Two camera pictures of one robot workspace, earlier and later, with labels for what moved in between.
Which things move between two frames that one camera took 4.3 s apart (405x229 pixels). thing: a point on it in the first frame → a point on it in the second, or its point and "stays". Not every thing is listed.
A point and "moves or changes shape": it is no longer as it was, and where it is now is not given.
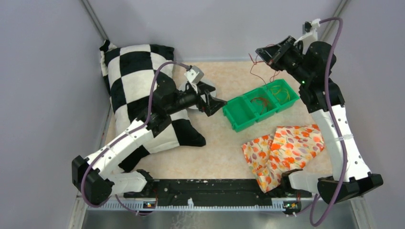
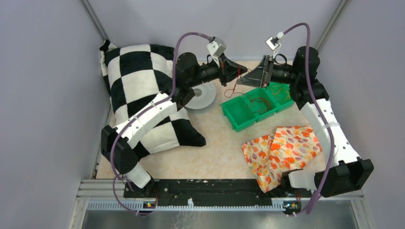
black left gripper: [215, 104] → [228, 70]
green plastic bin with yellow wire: [284, 95] stays
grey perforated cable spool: [183, 87] stays
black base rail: [212, 190] stays
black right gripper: [272, 55] → [258, 78]
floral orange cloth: [289, 148] stays
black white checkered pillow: [140, 81] stays
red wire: [272, 78] moves or changes shape
